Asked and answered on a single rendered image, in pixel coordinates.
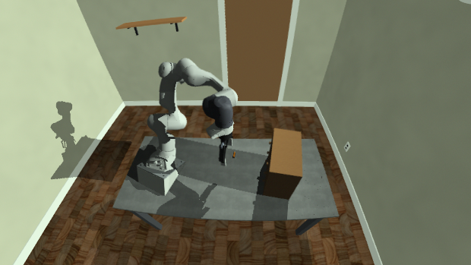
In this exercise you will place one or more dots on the brown chest of drawers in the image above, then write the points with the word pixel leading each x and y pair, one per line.
pixel 285 164

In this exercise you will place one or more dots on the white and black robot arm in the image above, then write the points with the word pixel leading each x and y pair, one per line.
pixel 219 109

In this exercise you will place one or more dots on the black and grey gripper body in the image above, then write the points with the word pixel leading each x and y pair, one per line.
pixel 225 137

